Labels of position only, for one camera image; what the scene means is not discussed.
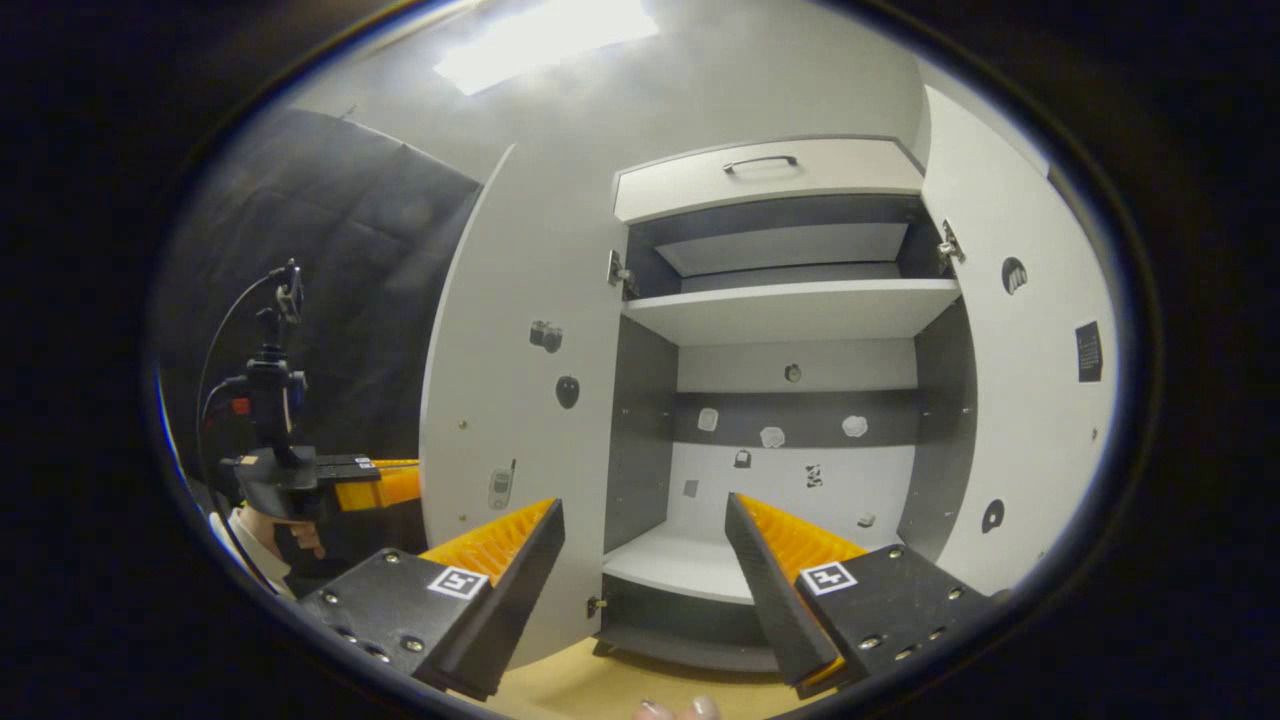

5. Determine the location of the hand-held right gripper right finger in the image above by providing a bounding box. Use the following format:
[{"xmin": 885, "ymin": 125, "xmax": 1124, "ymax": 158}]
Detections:
[{"xmin": 723, "ymin": 492, "xmax": 991, "ymax": 701}]

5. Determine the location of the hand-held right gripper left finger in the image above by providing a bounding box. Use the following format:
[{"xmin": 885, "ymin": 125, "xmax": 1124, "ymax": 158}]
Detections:
[{"xmin": 298, "ymin": 497, "xmax": 567, "ymax": 703}]

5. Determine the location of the white double-door shoe cabinet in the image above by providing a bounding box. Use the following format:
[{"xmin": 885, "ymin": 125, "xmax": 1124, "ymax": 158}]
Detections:
[{"xmin": 590, "ymin": 135, "xmax": 981, "ymax": 673}]

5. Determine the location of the white cabinet door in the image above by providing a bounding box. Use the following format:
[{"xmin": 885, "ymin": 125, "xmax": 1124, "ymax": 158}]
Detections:
[
  {"xmin": 418, "ymin": 143, "xmax": 631, "ymax": 671},
  {"xmin": 897, "ymin": 85, "xmax": 1119, "ymax": 598}
]

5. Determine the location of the white cabinet bottom board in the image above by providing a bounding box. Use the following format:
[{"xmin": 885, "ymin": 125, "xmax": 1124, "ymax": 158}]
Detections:
[{"xmin": 602, "ymin": 525, "xmax": 761, "ymax": 606}]

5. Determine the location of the white cabinet shelf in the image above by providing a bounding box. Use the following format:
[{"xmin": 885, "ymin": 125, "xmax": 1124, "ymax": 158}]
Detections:
[{"xmin": 622, "ymin": 278, "xmax": 963, "ymax": 348}]

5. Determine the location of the black backdrop cloth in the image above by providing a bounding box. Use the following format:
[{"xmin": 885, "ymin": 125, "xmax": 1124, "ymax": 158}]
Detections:
[{"xmin": 160, "ymin": 108, "xmax": 486, "ymax": 571}]

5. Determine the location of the black cable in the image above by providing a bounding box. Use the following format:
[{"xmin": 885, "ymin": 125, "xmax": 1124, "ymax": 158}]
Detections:
[{"xmin": 195, "ymin": 268, "xmax": 286, "ymax": 456}]

